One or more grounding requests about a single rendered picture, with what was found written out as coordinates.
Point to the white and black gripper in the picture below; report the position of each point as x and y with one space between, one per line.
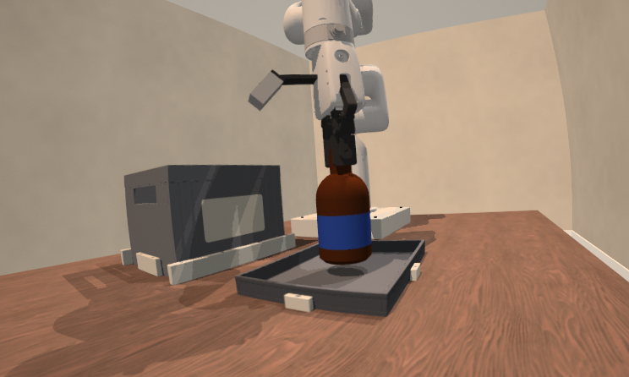
329 60

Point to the brown glass bottle with blue label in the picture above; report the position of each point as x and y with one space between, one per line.
343 217

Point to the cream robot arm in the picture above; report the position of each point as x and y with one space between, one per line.
320 22

